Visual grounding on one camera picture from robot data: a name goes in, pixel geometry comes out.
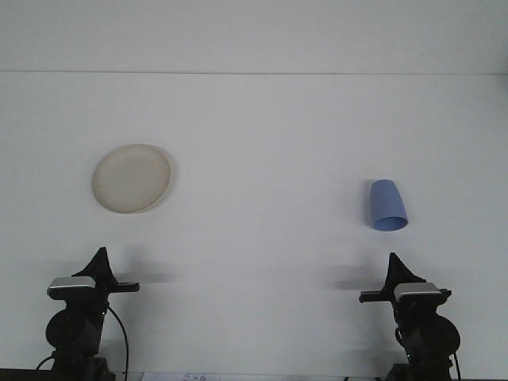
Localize pale round plate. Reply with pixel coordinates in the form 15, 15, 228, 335
91, 143, 177, 214

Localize grey camera box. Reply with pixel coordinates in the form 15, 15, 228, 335
393, 282, 444, 303
47, 276, 98, 301

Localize long black arm cable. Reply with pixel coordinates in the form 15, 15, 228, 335
103, 304, 130, 376

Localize pale blue cup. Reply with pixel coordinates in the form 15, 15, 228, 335
367, 179, 410, 233

